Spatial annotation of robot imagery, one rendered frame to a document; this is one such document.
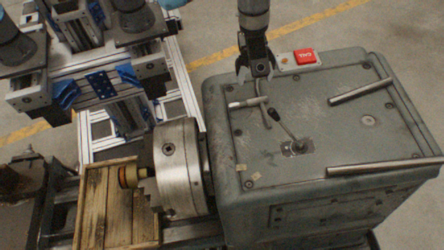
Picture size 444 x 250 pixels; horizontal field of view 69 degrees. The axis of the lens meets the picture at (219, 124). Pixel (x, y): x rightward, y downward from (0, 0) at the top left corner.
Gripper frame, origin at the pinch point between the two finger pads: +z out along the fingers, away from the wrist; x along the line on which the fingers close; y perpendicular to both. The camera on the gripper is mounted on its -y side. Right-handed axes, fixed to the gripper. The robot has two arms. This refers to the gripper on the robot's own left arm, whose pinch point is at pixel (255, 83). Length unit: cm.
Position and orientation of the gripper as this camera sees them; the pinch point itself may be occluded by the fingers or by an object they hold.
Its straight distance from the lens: 94.5
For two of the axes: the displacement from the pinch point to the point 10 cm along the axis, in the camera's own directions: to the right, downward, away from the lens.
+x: -9.9, 1.6, 0.0
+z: 0.9, 5.5, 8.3
